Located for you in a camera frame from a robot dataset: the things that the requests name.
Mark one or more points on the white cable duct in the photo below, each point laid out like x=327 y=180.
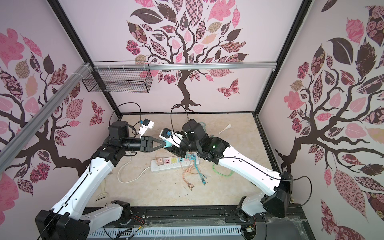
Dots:
x=165 y=233

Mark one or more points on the white multicolour power strip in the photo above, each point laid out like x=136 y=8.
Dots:
x=171 y=163

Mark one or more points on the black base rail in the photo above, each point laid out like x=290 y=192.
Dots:
x=259 y=227

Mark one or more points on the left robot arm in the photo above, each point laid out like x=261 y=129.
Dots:
x=65 y=220

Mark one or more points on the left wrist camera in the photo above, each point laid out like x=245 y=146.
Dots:
x=145 y=125

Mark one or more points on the black wire basket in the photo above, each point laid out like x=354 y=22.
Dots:
x=119 y=77

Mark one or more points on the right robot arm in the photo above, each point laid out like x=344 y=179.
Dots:
x=276 y=187

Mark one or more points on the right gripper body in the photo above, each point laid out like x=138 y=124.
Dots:
x=187 y=146

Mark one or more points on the pink charger plug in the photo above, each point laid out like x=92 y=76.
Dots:
x=159 y=161

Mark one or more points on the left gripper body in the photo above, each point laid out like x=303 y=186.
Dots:
x=132 y=144

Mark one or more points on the white spoon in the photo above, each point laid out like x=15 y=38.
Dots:
x=226 y=128

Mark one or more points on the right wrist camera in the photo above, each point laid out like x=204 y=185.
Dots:
x=171 y=137

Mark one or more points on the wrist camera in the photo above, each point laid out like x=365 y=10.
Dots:
x=145 y=125
x=171 y=137

